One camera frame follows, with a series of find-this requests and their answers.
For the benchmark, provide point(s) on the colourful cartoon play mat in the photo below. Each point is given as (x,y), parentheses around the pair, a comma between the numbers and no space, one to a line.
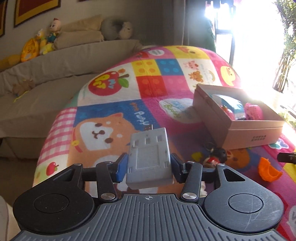
(104,97)

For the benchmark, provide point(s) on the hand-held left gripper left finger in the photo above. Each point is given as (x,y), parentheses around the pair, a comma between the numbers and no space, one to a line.
(121,168)

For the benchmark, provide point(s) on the doll with green clothes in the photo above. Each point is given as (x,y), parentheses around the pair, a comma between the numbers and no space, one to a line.
(53,31)

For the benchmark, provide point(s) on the black window frame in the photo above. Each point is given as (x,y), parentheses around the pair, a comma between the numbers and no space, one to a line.
(222,31)

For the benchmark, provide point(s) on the pink plastic scoop basket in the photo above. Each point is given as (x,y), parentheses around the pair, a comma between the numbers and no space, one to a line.
(253,111)

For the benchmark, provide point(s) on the brown plush toy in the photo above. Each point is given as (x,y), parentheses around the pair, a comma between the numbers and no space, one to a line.
(23,87)

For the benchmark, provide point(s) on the yellow duck plush toy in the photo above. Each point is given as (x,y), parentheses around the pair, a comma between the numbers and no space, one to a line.
(45,45)

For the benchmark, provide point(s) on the pink cardboard box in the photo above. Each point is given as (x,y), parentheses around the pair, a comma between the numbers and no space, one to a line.
(249,133)

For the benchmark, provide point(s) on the cream bear plush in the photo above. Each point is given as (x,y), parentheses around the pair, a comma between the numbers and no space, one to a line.
(126,30)

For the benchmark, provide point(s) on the beige pillow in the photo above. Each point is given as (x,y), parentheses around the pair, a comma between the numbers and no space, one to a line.
(83,23)
(78,39)

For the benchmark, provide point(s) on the orange plastic toy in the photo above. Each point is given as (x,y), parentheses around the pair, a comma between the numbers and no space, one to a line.
(266,172)

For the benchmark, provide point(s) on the beige covered sofa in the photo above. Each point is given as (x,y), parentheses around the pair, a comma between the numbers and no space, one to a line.
(46,99)

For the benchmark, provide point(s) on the grey neck pillow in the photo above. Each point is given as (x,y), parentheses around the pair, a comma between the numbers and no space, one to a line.
(109,29)

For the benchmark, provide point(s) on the green potted plant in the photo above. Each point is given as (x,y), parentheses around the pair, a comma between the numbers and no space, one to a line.
(284,69)

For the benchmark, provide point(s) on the beige curtain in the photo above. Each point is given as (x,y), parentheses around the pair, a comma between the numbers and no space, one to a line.
(180,23)

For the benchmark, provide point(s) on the black headed toy figure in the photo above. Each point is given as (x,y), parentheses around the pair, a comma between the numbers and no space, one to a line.
(218,154)

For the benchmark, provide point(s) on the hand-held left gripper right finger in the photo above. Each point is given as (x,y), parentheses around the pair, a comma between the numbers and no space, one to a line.
(175,167)

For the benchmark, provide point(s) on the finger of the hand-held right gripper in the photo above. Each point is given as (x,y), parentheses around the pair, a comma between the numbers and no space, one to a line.
(286,158)

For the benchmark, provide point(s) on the yellow orange plush toy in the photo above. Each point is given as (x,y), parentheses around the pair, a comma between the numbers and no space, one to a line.
(29,49)

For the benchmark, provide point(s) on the grey plastic adapter block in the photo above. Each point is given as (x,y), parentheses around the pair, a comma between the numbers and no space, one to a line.
(150,160)

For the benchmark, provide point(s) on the framed red picture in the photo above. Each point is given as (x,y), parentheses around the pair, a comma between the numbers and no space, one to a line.
(37,9)
(2,16)

